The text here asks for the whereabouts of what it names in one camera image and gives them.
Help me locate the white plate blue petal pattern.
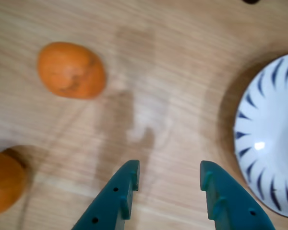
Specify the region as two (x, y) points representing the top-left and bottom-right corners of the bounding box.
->
(234, 52), (288, 219)

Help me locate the medium orange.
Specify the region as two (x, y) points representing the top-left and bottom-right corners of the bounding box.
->
(0, 152), (27, 215)

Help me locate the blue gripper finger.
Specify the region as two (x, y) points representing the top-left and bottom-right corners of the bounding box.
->
(71, 160), (141, 230)
(199, 160), (276, 230)

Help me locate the small orange with dark spots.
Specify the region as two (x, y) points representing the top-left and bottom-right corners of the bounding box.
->
(37, 42), (107, 100)

